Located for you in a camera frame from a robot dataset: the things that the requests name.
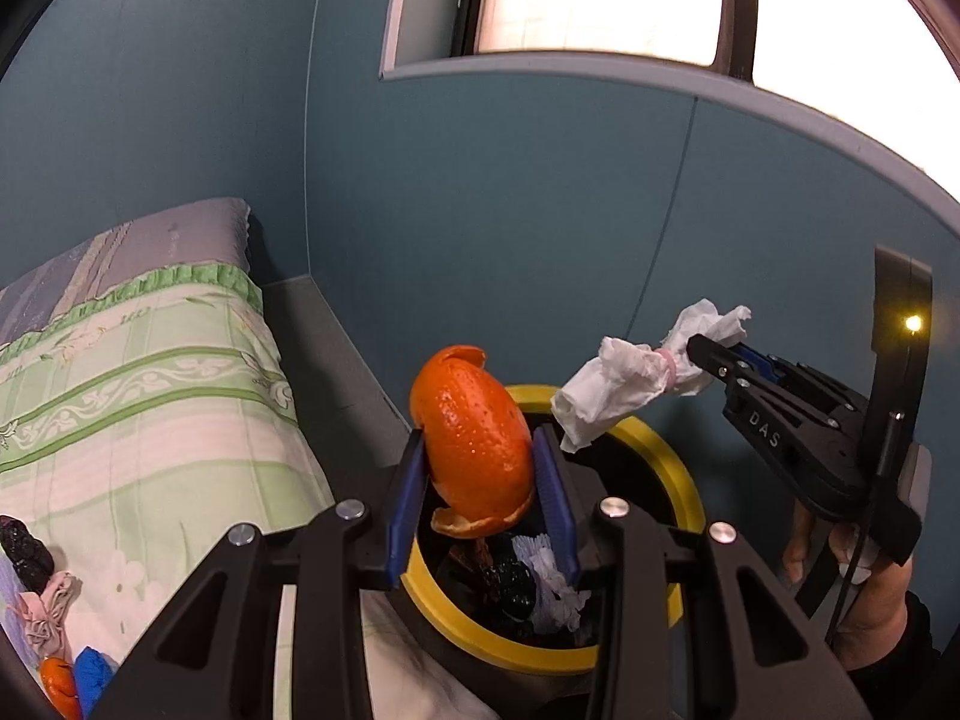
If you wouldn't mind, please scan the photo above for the yellow rimmed trash bin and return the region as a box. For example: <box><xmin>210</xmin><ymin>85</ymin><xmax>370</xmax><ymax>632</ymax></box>
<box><xmin>397</xmin><ymin>384</ymin><xmax>707</xmax><ymax>674</ymax></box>

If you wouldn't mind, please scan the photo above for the pink cloth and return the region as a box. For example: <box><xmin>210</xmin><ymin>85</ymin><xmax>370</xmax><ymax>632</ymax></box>
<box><xmin>19</xmin><ymin>570</ymin><xmax>83</xmax><ymax>665</ymax></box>

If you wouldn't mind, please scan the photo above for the person's right forearm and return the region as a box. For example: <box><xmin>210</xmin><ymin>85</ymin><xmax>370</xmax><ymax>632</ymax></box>
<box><xmin>832</xmin><ymin>592</ymin><xmax>942</xmax><ymax>720</ymax></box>

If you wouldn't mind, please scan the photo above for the purple foam fruit net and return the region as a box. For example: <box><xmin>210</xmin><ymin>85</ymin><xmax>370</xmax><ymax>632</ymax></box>
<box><xmin>514</xmin><ymin>532</ymin><xmax>593</xmax><ymax>632</ymax></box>

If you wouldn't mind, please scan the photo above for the orange peel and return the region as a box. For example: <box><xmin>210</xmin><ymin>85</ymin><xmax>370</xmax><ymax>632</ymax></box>
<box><xmin>39</xmin><ymin>656</ymin><xmax>82</xmax><ymax>719</ymax></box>
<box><xmin>409</xmin><ymin>345</ymin><xmax>537</xmax><ymax>539</ymax></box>

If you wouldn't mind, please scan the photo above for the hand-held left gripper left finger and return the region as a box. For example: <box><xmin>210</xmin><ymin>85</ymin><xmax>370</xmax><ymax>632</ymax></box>
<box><xmin>112</xmin><ymin>431</ymin><xmax>428</xmax><ymax>720</ymax></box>

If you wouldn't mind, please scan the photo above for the white tissue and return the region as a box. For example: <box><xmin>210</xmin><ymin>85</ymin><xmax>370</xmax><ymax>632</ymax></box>
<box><xmin>551</xmin><ymin>298</ymin><xmax>752</xmax><ymax>455</ymax></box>

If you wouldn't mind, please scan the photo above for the dark lumpy object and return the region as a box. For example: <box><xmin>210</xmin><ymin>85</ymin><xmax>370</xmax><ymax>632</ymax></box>
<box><xmin>480</xmin><ymin>551</ymin><xmax>539</xmax><ymax>620</ymax></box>
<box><xmin>0</xmin><ymin>516</ymin><xmax>55</xmax><ymax>593</ymax></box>

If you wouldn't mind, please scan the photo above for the crumpled blue glove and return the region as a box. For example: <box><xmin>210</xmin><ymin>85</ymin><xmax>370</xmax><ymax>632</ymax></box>
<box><xmin>73</xmin><ymin>647</ymin><xmax>122</xmax><ymax>719</ymax></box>

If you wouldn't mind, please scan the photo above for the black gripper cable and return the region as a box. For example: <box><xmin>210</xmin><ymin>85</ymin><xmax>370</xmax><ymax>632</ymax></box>
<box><xmin>829</xmin><ymin>412</ymin><xmax>901</xmax><ymax>642</ymax></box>

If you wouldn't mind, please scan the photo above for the striped bed sheet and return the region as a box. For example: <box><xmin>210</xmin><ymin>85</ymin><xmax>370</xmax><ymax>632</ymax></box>
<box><xmin>0</xmin><ymin>199</ymin><xmax>252</xmax><ymax>350</ymax></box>

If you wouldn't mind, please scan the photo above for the person's right hand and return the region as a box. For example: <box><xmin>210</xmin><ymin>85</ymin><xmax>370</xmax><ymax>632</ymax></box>
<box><xmin>782</xmin><ymin>506</ymin><xmax>912</xmax><ymax>665</ymax></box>

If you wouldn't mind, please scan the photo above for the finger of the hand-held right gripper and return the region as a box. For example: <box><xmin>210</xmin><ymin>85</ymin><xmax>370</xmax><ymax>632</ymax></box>
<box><xmin>686</xmin><ymin>334</ymin><xmax>826</xmax><ymax>466</ymax></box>
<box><xmin>739</xmin><ymin>345</ymin><xmax>871</xmax><ymax>428</ymax></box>

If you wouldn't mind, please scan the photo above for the grey bed frame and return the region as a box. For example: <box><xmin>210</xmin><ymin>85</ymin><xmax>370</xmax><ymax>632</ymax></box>
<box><xmin>259</xmin><ymin>275</ymin><xmax>425</xmax><ymax>533</ymax></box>

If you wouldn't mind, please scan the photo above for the bed with green quilt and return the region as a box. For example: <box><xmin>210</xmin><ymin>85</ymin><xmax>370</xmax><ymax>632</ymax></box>
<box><xmin>0</xmin><ymin>262</ymin><xmax>500</xmax><ymax>720</ymax></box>

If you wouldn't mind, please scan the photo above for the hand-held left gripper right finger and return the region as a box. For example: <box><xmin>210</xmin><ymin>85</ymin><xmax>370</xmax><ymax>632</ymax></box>
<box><xmin>532</xmin><ymin>426</ymin><xmax>875</xmax><ymax>720</ymax></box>

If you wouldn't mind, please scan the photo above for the brown crumpled scrap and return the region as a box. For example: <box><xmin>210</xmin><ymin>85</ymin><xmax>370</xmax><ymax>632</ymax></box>
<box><xmin>448</xmin><ymin>536</ymin><xmax>496</xmax><ymax>593</ymax></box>

